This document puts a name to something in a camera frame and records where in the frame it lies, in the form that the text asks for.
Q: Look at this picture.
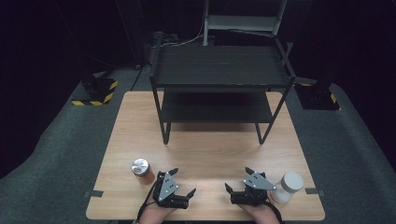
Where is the white cable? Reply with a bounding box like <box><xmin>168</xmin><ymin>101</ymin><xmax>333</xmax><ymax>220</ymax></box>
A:
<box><xmin>169</xmin><ymin>17</ymin><xmax>207</xmax><ymax>49</ymax></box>

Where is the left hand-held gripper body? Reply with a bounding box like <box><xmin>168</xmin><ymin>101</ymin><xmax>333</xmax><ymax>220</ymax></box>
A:
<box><xmin>152</xmin><ymin>171</ymin><xmax>191</xmax><ymax>209</ymax></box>

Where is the black two-tier shelf rack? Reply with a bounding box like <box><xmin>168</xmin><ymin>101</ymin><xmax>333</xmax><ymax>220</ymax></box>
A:
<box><xmin>148</xmin><ymin>36</ymin><xmax>297</xmax><ymax>146</ymax></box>

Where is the person's right hand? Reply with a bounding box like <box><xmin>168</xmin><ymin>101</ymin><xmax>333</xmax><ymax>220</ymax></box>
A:
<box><xmin>238</xmin><ymin>201</ymin><xmax>281</xmax><ymax>224</ymax></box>

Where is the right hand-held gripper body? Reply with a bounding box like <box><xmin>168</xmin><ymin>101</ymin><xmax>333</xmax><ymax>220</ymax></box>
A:
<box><xmin>230</xmin><ymin>171</ymin><xmax>277</xmax><ymax>207</ymax></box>

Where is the grey tape strip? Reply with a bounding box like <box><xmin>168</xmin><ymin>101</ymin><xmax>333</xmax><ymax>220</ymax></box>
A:
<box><xmin>304</xmin><ymin>187</ymin><xmax>327</xmax><ymax>197</ymax></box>
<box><xmin>83</xmin><ymin>189</ymin><xmax>105</xmax><ymax>199</ymax></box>

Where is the glass spice jar metal lid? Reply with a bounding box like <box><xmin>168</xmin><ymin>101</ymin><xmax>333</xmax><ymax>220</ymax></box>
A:
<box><xmin>130</xmin><ymin>157</ymin><xmax>156</xmax><ymax>186</ymax></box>

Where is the white plastic bottle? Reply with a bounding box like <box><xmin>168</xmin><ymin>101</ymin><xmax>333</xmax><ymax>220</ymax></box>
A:
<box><xmin>269</xmin><ymin>171</ymin><xmax>304</xmax><ymax>205</ymax></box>

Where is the black stand base striped edge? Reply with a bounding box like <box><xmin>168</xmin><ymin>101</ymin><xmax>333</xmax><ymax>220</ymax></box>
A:
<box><xmin>293</xmin><ymin>77</ymin><xmax>342</xmax><ymax>112</ymax></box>
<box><xmin>71</xmin><ymin>70</ymin><xmax>120</xmax><ymax>107</ymax></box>

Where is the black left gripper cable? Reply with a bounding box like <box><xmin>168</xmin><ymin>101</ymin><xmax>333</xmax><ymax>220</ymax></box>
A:
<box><xmin>135</xmin><ymin>179</ymin><xmax>161</xmax><ymax>222</ymax></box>

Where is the person's left hand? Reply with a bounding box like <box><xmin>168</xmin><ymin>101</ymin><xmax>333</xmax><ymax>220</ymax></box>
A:
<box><xmin>138</xmin><ymin>201</ymin><xmax>176</xmax><ymax>224</ymax></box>

